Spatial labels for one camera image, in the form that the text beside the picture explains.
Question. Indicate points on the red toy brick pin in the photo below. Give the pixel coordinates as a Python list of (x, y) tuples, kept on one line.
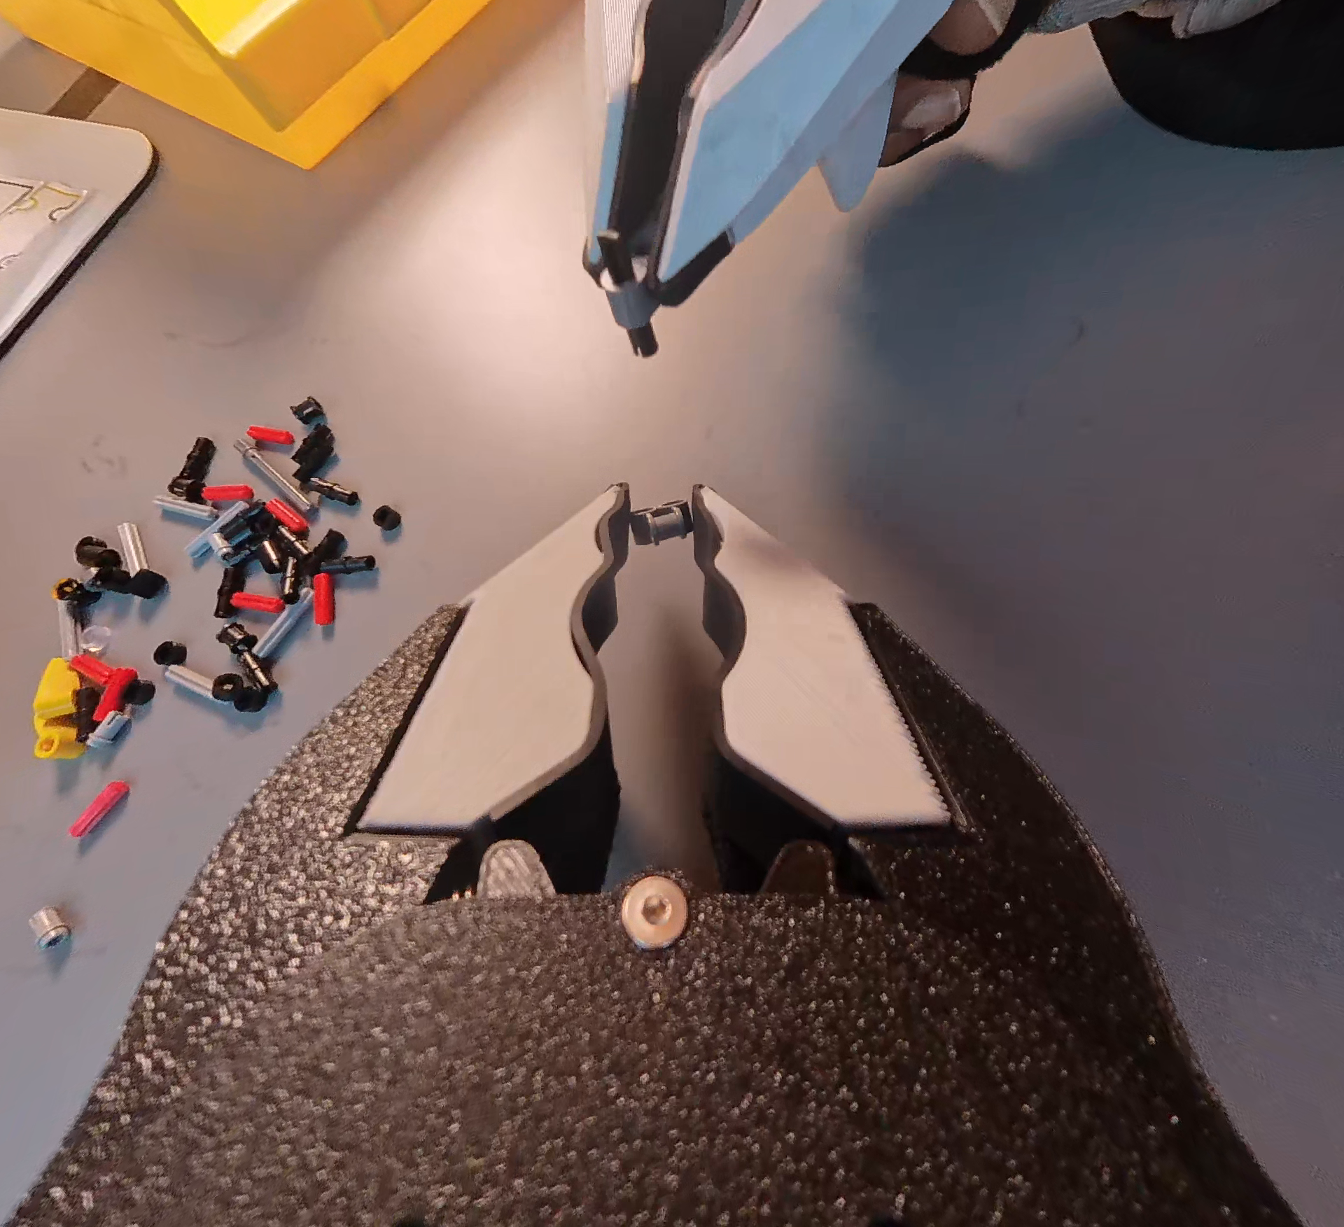
[(101, 809)]

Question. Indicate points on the white book stand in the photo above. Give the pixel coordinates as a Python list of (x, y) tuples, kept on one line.
[(63, 145)]

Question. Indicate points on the small grey toy brick bush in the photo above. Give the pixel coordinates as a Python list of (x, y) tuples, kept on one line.
[(51, 929)]

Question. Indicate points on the yellow plastic bin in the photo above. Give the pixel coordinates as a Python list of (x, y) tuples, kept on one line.
[(315, 41)]

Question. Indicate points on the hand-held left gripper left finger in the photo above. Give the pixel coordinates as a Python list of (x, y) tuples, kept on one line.
[(493, 711)]

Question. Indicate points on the pile of small toy bricks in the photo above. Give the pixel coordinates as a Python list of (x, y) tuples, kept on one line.
[(257, 601)]

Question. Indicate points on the dark grey toy brick connector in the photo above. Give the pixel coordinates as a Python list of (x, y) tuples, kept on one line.
[(661, 524)]

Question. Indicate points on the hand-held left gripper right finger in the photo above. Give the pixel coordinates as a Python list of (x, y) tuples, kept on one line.
[(829, 711)]

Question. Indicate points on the black chair armrest pad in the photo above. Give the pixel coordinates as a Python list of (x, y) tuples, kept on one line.
[(1239, 82)]

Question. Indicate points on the grey desk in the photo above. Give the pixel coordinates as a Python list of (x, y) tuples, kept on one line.
[(945, 408)]

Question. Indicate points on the sticker sheet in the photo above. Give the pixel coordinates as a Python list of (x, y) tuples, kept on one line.
[(32, 229)]

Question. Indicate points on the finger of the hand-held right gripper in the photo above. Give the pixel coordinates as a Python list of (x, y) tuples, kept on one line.
[(615, 41), (798, 72)]

